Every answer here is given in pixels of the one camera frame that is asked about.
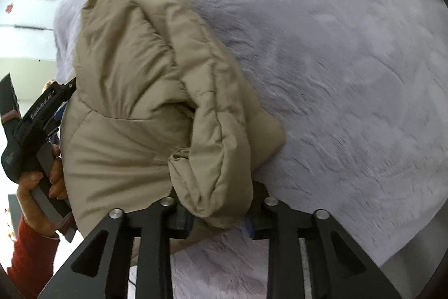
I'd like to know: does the white wardrobe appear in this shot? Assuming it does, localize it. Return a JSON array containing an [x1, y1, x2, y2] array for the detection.
[[0, 0, 118, 101]]

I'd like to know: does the person's left hand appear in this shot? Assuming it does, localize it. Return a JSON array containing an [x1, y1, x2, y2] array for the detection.
[[16, 144, 68, 238]]

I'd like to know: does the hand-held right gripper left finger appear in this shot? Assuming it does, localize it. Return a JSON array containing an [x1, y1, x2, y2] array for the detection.
[[58, 197, 195, 299]]

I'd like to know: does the person's red-sleeved left forearm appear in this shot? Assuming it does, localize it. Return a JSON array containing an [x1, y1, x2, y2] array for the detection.
[[6, 215, 61, 299]]

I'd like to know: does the lavender plush blanket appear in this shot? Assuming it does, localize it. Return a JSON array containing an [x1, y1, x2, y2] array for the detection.
[[52, 0, 448, 299]]

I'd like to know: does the beige puffer jacket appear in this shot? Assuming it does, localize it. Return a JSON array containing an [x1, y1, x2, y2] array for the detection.
[[59, 0, 286, 256]]

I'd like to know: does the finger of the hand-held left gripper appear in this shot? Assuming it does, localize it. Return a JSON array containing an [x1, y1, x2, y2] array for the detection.
[[48, 76, 78, 112]]

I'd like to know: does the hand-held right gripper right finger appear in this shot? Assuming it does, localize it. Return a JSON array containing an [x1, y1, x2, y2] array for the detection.
[[244, 182, 402, 299]]

